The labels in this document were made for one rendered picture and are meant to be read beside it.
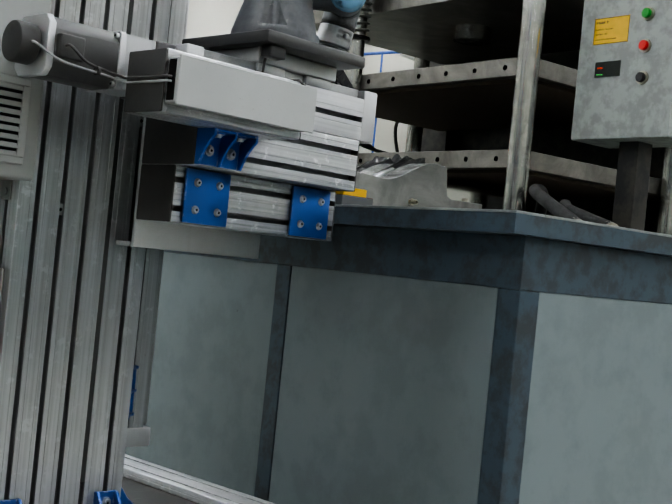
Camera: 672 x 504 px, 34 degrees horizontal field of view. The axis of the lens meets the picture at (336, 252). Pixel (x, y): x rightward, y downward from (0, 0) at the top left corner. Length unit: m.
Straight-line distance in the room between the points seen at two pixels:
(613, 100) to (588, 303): 1.02
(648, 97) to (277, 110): 1.40
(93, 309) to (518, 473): 0.75
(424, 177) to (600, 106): 0.62
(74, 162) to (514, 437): 0.85
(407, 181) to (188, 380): 0.69
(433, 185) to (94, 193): 0.96
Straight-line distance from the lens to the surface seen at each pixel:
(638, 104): 2.89
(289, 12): 1.87
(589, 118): 2.97
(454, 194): 3.36
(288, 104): 1.68
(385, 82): 3.47
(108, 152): 1.86
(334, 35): 2.39
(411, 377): 2.04
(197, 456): 2.61
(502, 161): 3.06
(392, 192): 2.46
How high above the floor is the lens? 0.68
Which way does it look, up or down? 1 degrees up
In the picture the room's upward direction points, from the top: 6 degrees clockwise
